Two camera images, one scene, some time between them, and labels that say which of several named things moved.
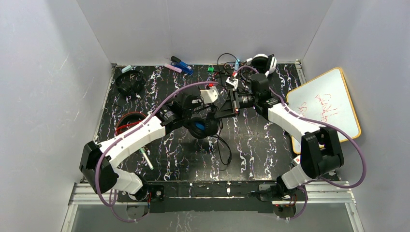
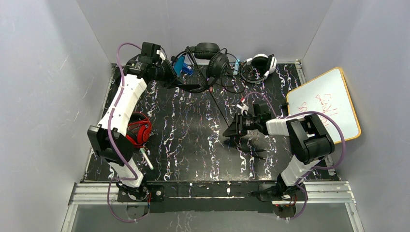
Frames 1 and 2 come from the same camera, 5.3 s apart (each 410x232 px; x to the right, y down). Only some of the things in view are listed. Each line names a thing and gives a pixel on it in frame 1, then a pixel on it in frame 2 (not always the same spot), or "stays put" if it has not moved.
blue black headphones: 199,127 to 217,66
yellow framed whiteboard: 325,99 stays put
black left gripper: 198,114 to 170,76
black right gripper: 231,104 to 239,124
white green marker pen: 142,150 stays put
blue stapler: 181,65 stays put
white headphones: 261,63 stays put
